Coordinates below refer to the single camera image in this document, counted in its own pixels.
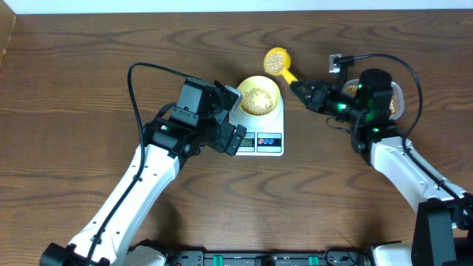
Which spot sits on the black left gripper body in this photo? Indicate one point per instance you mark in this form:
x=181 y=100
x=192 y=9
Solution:
x=223 y=135

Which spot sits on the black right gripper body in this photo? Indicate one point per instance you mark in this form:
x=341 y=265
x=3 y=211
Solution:
x=338 y=106

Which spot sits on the yellow plastic measuring scoop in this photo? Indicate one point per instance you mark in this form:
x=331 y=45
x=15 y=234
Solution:
x=277 y=62

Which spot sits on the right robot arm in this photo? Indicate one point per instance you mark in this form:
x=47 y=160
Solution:
x=443 y=210

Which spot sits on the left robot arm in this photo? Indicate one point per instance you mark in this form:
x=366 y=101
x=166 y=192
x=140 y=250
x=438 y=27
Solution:
x=178 y=132

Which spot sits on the white digital kitchen scale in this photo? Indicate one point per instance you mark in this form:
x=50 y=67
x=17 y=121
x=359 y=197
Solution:
x=265 y=134

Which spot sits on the soybeans in bowl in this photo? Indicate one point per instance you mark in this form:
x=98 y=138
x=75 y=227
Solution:
x=258 y=102

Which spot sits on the pale yellow bowl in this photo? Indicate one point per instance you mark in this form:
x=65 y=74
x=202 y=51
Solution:
x=264 y=83

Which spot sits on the clear plastic container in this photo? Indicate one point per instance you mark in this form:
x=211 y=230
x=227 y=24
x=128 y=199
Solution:
x=397 y=97

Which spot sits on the soybeans in container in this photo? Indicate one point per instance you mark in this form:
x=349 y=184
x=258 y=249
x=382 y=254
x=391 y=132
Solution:
x=352 y=89

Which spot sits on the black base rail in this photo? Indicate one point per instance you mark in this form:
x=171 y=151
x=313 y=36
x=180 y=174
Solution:
x=266 y=258

